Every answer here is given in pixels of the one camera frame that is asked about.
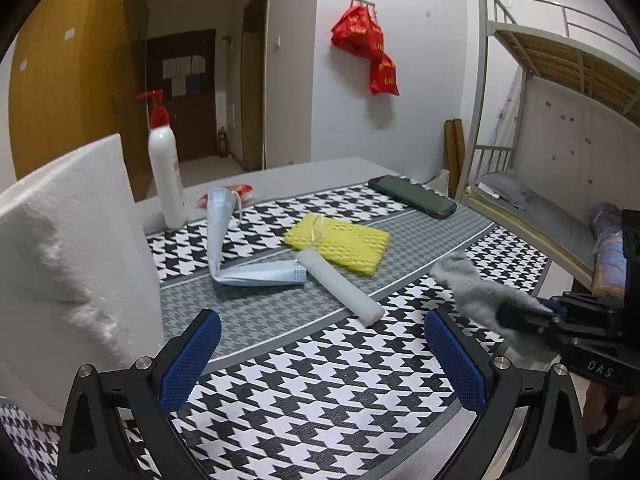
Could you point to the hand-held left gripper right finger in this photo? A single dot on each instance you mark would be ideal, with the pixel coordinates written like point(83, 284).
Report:
point(456, 365)

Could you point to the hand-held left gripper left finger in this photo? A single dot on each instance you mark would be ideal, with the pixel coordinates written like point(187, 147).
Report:
point(190, 360)

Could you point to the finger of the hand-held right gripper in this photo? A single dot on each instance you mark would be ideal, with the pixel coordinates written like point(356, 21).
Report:
point(525, 320)
point(547, 305)

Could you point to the grey sock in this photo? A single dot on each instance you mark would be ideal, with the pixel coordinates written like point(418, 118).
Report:
point(475, 290)

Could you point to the blue face mask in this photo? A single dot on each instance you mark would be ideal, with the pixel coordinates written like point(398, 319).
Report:
point(217, 225)

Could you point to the white cylindrical tube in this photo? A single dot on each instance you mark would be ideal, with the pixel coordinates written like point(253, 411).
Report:
point(340, 287)

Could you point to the white foam box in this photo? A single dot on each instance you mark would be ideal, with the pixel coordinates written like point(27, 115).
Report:
point(65, 270)

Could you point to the yellow sponge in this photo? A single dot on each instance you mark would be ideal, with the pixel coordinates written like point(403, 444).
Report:
point(350, 245)

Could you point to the person's right hand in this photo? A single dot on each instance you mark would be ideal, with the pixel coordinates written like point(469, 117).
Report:
point(602, 410)

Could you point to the blue patterned cloth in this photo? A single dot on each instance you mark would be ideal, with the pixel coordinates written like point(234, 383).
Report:
point(607, 250)

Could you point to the houndstooth table mat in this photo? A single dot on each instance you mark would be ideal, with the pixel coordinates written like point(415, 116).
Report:
point(300, 375)

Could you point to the grey folded cloth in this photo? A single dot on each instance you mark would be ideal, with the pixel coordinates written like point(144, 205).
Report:
point(507, 190)

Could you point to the small white tube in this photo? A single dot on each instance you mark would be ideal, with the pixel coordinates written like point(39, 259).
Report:
point(487, 190)

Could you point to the translucent white bag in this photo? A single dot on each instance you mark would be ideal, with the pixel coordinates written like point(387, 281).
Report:
point(440, 182)

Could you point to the black smartphone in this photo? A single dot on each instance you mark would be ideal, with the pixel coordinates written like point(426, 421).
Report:
point(415, 195)

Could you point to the wooden boards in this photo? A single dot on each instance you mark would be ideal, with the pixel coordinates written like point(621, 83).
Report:
point(454, 160)

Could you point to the small red packet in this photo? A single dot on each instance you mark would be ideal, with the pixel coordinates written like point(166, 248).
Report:
point(241, 190)

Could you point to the white pump bottle red top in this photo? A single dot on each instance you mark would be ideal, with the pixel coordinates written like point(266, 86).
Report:
point(165, 175)

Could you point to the red fire extinguisher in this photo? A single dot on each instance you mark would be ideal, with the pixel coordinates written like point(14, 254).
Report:
point(223, 144)

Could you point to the dark brown entrance door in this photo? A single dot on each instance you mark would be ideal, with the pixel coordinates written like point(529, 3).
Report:
point(195, 125)

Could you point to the white metal bunk bed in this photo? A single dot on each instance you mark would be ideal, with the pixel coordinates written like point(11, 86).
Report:
point(575, 67)

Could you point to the blue paper notice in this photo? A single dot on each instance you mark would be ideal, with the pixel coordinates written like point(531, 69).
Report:
point(187, 85)

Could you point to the red plastic bag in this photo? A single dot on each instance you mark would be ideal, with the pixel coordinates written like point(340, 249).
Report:
point(357, 32)
point(384, 77)

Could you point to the wooden side door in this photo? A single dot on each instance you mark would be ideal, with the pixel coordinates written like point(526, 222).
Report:
point(256, 85)

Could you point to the wooden wardrobe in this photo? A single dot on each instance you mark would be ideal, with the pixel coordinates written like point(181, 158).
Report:
point(65, 100)

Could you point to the white paper notice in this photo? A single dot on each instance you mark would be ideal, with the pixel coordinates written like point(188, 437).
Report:
point(176, 68)
point(198, 65)

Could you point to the metal wall hook rack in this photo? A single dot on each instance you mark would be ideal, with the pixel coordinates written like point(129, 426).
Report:
point(361, 0)

